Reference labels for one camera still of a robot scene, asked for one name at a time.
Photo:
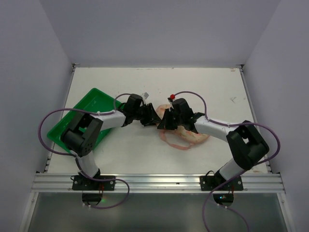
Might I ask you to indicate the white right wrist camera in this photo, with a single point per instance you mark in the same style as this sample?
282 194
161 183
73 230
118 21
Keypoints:
171 98

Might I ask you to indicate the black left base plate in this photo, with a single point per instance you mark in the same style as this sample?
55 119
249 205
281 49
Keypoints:
84 184

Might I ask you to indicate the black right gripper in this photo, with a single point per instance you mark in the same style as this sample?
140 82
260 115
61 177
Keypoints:
171 120

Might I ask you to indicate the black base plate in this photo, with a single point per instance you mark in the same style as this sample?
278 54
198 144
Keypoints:
84 184
210 182

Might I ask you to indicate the green plastic tray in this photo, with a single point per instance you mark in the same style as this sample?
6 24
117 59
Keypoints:
79 130

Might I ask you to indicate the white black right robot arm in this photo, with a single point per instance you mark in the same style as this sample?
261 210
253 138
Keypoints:
246 144

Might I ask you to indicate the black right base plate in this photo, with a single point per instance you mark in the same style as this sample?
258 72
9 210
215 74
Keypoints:
210 182

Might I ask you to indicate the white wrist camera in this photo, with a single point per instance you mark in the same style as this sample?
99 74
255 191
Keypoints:
171 98
145 95

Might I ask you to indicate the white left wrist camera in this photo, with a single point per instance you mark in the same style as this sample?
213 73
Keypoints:
145 95

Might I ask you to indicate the aluminium front rail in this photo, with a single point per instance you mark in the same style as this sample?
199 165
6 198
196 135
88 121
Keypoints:
159 183

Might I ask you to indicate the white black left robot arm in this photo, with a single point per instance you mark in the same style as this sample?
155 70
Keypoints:
86 165

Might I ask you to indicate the floral pink laundry bag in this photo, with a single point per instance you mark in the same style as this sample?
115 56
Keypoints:
190 137

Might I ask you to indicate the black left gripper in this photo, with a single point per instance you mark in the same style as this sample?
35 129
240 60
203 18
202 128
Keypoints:
148 115

